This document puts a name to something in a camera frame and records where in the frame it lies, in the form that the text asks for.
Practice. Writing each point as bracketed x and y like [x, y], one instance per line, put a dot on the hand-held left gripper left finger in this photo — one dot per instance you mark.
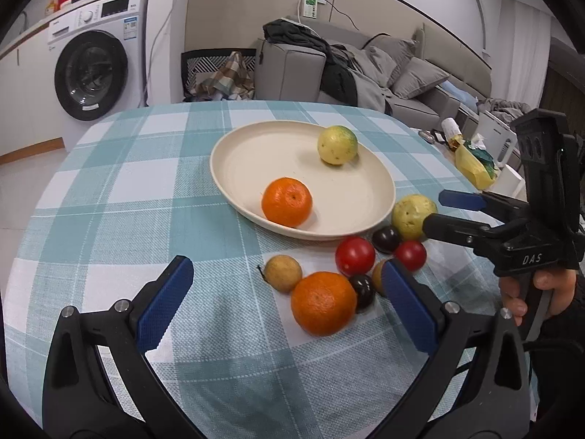
[164, 304]

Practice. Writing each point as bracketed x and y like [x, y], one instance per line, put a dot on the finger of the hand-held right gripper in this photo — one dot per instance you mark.
[450, 227]
[461, 199]

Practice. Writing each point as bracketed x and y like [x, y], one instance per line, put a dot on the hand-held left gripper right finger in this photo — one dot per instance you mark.
[406, 304]

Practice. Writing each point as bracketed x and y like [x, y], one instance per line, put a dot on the brown longan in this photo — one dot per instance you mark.
[283, 275]
[378, 278]

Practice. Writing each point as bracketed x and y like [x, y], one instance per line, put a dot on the yellow passion fruit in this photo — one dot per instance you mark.
[409, 215]

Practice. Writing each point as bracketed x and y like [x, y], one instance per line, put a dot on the dark purple cherry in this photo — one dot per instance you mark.
[363, 290]

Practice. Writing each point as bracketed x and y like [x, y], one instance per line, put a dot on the small red tomato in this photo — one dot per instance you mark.
[410, 256]

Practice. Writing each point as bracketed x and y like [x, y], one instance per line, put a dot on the dark plum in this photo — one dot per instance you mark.
[386, 240]

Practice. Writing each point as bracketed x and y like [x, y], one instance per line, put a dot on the large red tomato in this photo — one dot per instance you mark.
[355, 256]

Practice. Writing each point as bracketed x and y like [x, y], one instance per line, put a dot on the orange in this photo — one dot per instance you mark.
[323, 304]
[287, 202]

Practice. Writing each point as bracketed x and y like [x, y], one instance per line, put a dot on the green-yellow passion fruit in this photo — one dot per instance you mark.
[337, 146]

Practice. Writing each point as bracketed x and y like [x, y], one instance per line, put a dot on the cream round plate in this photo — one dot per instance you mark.
[256, 160]

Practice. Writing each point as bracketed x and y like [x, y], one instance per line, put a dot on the person's right forearm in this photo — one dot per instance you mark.
[569, 334]

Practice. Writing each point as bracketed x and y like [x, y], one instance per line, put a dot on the person's right hand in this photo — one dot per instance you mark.
[560, 286]

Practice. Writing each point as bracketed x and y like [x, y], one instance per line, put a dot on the yellow plastic bag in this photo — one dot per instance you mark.
[473, 167]

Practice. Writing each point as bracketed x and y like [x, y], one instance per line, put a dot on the white box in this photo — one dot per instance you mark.
[509, 183]

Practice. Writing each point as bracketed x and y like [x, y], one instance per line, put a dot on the white appliance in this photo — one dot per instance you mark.
[496, 139]

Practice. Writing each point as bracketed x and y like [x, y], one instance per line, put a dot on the white bottle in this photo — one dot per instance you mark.
[451, 127]

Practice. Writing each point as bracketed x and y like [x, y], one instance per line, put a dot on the grey sofa cushion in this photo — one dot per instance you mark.
[420, 77]
[393, 55]

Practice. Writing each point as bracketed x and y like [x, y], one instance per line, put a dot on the grey garment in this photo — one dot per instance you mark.
[365, 87]

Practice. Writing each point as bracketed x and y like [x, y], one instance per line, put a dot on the white curtain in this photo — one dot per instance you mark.
[516, 55]

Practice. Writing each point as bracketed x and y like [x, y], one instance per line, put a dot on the grey sofa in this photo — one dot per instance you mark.
[288, 73]

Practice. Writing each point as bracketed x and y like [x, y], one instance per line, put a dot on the dark jacket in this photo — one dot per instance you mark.
[297, 34]

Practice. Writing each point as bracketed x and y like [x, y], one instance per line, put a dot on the black patterned chair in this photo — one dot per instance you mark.
[188, 71]

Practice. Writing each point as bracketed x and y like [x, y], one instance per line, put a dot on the plaid cloth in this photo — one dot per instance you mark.
[226, 77]

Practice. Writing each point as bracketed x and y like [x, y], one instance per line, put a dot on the white counter cabinet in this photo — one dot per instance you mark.
[25, 100]

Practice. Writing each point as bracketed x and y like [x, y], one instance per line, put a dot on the white washing machine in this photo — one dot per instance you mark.
[105, 13]

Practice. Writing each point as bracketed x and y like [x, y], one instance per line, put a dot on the yellow bottle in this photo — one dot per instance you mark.
[50, 6]

